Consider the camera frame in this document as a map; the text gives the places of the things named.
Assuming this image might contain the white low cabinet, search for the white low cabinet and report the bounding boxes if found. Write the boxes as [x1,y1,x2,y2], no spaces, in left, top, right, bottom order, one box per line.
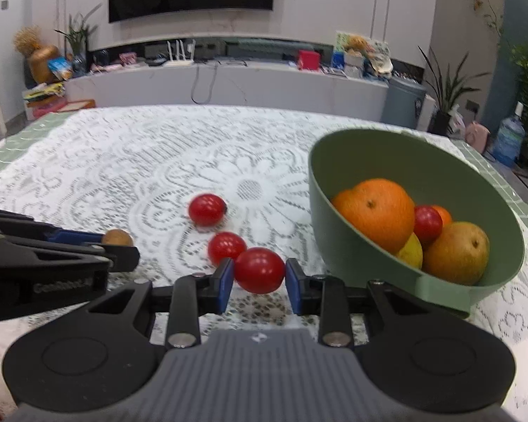
[64,59,390,121]

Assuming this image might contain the white lace tablecloth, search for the white lace tablecloth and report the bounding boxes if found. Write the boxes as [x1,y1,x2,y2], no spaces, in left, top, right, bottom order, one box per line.
[0,105,528,422]

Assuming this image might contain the red box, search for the red box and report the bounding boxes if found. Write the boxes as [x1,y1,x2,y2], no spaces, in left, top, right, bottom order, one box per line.
[297,50,322,71]

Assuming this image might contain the blue snack packet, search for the blue snack packet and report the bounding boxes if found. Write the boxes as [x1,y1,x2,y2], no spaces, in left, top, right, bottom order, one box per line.
[48,57,73,81]

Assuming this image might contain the brown kiwi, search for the brown kiwi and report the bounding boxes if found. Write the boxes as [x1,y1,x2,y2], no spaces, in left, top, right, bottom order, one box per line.
[101,229,135,248]

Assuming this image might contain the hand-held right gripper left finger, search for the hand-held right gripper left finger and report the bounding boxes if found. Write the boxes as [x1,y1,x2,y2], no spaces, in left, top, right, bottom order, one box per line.
[88,258,236,347]

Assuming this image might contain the blue water bottle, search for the blue water bottle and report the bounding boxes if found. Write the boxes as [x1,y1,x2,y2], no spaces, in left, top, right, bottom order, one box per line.
[492,101,526,168]

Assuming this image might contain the colourful picture board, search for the colourful picture board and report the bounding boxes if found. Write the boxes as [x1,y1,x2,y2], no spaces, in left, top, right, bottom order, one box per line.
[332,31,390,77]

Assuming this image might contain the black cable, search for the black cable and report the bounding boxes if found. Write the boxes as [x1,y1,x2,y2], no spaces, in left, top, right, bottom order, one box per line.
[190,64,218,105]

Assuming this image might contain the potted plant with long leaves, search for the potted plant with long leaves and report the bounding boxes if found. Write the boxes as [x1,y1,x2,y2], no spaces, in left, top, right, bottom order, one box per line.
[418,45,494,137]

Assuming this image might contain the white plastic bag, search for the white plastic bag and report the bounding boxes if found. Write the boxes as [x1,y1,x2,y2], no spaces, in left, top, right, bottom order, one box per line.
[448,105,466,137]

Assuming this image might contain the yellow-brown pear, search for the yellow-brown pear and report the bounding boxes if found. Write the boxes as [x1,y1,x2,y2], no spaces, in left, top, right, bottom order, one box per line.
[421,222,490,286]

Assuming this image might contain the red tomato with stem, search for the red tomato with stem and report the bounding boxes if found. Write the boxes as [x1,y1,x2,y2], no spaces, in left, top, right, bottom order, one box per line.
[188,193,228,228]

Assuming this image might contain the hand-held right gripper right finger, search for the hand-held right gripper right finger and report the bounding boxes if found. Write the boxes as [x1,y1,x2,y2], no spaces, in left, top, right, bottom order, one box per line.
[285,258,456,347]

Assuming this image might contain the green plant in dark vase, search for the green plant in dark vase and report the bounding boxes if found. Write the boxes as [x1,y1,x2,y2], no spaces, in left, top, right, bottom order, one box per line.
[54,4,103,75]

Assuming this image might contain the large orange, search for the large orange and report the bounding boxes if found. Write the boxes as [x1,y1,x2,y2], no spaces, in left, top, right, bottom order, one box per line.
[331,178,416,256]

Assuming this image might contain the pink appliance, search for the pink appliance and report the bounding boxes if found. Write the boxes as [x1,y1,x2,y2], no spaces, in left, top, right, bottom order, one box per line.
[464,121,491,154]

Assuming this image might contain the stack of colourful packets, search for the stack of colourful packets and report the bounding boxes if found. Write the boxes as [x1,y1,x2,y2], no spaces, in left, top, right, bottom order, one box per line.
[22,83,69,119]

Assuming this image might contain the grey trash bin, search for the grey trash bin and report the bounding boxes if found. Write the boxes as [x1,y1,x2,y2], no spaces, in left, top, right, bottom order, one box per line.
[381,76,427,130]

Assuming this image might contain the white router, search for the white router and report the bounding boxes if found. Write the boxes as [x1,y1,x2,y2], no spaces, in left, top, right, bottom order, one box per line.
[164,39,196,68]

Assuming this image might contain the green bowl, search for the green bowl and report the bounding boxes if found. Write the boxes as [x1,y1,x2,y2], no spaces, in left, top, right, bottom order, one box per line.
[308,128,525,319]

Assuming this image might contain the gold vase with dried flowers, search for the gold vase with dried flowers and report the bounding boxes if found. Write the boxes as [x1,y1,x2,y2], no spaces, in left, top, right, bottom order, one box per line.
[13,25,60,84]

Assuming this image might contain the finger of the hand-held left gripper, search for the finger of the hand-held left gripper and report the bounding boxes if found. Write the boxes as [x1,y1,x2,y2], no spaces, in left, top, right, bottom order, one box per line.
[0,205,107,247]
[0,234,140,273]

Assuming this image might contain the yellow fruit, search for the yellow fruit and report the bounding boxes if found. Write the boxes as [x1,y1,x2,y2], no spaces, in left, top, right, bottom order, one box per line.
[395,232,424,270]

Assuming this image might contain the small orange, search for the small orange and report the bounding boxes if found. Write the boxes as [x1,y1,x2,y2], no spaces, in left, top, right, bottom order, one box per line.
[431,205,453,228]

